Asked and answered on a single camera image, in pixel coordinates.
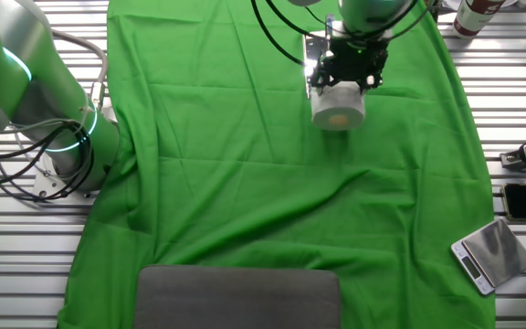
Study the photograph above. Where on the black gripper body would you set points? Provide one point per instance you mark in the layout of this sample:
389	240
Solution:
352	64

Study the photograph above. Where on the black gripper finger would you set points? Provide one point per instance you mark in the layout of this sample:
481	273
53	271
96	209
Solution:
372	81
319	81

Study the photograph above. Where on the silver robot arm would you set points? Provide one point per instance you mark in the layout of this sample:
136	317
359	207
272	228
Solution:
39	91

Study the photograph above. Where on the red and white bottle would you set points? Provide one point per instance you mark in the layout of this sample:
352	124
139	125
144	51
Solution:
473	18

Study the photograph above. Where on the green cloth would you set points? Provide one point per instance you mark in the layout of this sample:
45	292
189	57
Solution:
245	183

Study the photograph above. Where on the silver digital kitchen scale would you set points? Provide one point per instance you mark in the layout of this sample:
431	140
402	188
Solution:
496	251

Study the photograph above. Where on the grey flat pad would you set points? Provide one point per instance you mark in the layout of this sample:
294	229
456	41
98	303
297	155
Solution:
235	297

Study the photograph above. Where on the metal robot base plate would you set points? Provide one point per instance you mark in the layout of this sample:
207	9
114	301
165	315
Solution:
46	180

